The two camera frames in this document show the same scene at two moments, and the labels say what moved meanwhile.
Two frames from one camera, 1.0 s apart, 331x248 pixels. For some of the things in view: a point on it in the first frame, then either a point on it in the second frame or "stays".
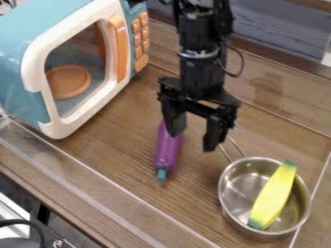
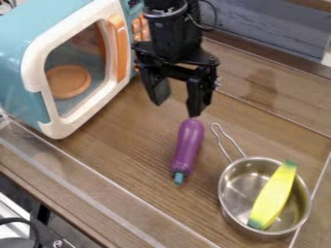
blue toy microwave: x=69 y=53 stays
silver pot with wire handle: x=242 y=179 stays
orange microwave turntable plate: x=68 y=80 stays
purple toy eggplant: x=170 y=145 to x=187 y=149
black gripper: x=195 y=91 to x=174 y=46
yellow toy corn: x=272 y=196 stays
